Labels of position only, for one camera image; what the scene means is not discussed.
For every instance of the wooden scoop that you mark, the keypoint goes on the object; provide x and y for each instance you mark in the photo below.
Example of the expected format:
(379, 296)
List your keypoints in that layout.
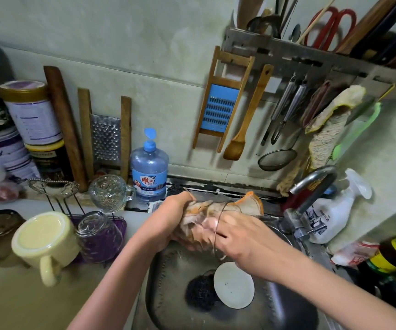
(247, 9)

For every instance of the dark bottle with yellow label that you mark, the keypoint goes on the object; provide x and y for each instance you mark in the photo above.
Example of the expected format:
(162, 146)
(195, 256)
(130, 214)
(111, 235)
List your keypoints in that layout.
(394, 254)

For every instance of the person's left hand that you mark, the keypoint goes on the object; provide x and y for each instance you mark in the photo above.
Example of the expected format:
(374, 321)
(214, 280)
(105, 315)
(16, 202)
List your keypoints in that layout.
(163, 220)

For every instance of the dark metal ladle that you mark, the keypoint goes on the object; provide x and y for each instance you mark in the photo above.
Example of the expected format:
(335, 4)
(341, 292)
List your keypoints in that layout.
(263, 25)

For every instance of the white spray bottle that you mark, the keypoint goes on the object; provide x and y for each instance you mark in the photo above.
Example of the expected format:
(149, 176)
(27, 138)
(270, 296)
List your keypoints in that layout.
(335, 213)

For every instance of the stainless steel sink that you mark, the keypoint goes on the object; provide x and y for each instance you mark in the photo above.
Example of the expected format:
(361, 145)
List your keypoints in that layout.
(294, 309)

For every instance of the purple plastic tray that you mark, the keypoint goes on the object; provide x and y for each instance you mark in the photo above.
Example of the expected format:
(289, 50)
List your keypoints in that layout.
(121, 227)

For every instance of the white plate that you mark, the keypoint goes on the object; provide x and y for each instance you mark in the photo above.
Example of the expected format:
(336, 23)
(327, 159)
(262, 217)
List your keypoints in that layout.
(234, 285)

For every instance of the bamboo skewer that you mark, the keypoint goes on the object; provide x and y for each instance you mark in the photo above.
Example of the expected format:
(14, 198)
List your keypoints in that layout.
(316, 20)

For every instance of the small clear glass cup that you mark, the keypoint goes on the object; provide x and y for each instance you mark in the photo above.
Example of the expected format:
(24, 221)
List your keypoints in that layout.
(110, 192)

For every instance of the wooden framed metal grater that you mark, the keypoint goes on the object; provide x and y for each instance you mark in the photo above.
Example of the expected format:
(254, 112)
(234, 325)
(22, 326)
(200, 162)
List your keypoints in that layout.
(106, 137)

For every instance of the beige dish cloth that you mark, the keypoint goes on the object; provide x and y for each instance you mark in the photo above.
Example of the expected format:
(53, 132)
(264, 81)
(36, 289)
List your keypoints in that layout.
(249, 202)

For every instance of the metal faucet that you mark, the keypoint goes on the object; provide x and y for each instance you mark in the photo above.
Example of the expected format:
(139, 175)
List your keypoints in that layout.
(308, 182)

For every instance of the person's left forearm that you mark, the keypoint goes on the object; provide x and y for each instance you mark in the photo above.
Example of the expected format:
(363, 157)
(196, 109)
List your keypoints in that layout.
(112, 288)

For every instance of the person's right forearm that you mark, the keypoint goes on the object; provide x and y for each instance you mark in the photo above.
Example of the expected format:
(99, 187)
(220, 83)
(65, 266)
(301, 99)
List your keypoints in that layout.
(353, 295)

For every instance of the wooden rolling pin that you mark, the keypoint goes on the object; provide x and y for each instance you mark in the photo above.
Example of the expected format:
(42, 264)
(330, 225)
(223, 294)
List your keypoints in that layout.
(67, 127)

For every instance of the mesh strainer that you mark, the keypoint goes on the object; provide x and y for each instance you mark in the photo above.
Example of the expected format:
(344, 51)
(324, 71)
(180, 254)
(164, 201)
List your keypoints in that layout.
(277, 159)

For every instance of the bundle of dark chopsticks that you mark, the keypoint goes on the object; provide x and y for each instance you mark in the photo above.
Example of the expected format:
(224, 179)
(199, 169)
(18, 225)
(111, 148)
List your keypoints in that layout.
(284, 13)

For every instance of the small blue water bottle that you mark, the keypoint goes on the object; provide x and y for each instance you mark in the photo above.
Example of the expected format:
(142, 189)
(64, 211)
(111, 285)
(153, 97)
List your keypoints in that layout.
(149, 168)

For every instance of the wooden spatula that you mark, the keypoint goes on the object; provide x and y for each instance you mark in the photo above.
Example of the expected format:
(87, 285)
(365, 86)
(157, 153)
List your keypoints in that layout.
(247, 117)

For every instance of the red container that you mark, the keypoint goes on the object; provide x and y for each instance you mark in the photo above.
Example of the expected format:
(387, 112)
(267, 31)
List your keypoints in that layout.
(298, 199)

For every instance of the stack of labelled tin cans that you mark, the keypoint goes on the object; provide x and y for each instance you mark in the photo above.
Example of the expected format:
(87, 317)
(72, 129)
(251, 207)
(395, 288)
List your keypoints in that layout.
(16, 134)

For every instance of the wall mounted metal utensil rack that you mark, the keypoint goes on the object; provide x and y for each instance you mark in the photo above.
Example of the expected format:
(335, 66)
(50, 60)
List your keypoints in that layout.
(315, 58)

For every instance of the wooden slicer with blue blade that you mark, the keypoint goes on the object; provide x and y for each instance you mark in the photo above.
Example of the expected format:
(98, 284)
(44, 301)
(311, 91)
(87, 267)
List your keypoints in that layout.
(220, 106)

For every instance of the metal peeler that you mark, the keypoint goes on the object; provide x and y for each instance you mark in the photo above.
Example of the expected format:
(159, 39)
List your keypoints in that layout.
(280, 110)
(291, 110)

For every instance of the yellow mug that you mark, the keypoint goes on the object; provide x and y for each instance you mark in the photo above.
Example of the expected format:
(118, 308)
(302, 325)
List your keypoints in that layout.
(43, 240)

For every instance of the pink and white plastic bag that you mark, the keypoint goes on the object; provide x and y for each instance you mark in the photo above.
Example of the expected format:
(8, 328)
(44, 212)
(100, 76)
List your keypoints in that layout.
(355, 253)

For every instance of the person's right hand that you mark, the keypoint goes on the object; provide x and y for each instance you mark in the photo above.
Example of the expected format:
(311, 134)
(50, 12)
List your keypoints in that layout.
(249, 240)

